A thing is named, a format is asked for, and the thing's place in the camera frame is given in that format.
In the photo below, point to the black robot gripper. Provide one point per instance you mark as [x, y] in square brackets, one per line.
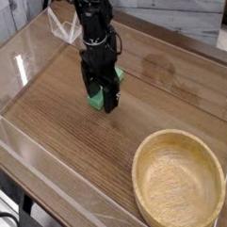
[99, 57]

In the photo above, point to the green rectangular block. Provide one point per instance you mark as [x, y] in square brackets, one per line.
[97, 101]

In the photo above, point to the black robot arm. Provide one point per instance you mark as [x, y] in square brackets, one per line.
[95, 17]

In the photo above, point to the brown wooden bowl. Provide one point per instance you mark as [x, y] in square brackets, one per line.
[178, 181]

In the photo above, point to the clear acrylic corner bracket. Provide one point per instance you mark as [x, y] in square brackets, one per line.
[68, 32]

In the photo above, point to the clear acrylic tray wall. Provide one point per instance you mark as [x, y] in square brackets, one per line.
[76, 164]

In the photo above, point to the black metal table frame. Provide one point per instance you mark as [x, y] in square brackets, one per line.
[32, 215]

